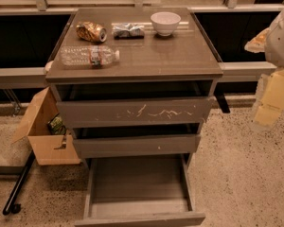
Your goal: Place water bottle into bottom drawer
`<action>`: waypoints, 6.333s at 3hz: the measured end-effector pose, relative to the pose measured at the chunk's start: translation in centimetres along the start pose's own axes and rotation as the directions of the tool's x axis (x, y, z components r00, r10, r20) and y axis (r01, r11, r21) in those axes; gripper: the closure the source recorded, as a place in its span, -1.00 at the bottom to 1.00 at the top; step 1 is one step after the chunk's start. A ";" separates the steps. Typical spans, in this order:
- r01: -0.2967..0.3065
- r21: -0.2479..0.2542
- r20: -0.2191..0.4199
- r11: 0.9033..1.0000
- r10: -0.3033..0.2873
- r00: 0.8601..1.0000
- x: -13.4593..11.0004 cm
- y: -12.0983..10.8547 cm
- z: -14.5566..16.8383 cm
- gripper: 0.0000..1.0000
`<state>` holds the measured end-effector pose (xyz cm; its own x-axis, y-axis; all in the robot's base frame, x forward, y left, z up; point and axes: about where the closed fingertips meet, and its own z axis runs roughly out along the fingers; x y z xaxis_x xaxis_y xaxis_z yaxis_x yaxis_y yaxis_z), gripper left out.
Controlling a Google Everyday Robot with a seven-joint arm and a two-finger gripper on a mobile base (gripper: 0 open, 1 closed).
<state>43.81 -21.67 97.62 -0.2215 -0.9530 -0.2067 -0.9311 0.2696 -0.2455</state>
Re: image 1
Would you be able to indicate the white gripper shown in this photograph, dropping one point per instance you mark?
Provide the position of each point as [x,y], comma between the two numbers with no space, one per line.
[281,38]

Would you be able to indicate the clear plastic water bottle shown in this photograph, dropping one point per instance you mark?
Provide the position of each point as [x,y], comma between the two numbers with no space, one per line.
[93,55]

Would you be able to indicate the grey middle drawer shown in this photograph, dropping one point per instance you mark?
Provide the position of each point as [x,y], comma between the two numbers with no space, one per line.
[137,140]

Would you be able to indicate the grey three-drawer cabinet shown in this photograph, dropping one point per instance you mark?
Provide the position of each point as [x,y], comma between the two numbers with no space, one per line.
[184,55]

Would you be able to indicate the grey open bottom drawer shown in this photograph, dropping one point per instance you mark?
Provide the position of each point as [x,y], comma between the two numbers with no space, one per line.
[139,191]

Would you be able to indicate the grey top drawer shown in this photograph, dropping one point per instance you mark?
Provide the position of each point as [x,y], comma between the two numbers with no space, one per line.
[134,103]

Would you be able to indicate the white ceramic bowl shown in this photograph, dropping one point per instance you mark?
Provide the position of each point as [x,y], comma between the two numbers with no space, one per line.
[164,23]

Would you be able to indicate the crumpled silver snack bag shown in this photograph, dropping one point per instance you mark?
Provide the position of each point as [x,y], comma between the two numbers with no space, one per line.
[128,30]

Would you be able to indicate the crushed gold soda can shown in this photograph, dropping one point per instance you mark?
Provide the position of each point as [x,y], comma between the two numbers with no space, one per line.
[91,32]

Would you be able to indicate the green snack bag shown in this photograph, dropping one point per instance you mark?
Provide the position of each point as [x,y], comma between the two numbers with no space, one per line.
[56,126]

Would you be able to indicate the open cardboard box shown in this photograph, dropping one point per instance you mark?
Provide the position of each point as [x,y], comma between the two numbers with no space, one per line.
[49,149]

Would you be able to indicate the black metal floor bar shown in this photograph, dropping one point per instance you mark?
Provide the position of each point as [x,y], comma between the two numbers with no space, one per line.
[12,207]

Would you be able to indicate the grey metal window rail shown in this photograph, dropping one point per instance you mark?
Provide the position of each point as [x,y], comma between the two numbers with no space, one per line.
[34,77]

